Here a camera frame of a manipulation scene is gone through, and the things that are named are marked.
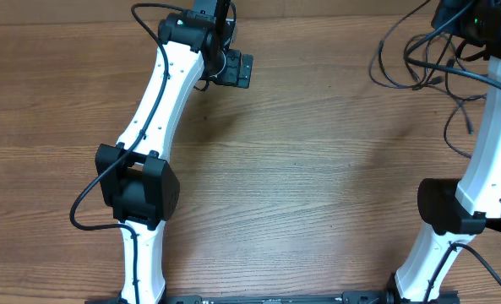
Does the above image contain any black usb cable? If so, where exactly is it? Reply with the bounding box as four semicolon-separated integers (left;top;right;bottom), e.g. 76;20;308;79
443;54;487;160
368;0;445;90
403;32;466;92

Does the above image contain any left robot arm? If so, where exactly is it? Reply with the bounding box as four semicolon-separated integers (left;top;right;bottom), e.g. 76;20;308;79
95;0;253;303

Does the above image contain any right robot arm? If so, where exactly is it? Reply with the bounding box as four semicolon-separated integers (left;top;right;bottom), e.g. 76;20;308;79
383;1;501;303

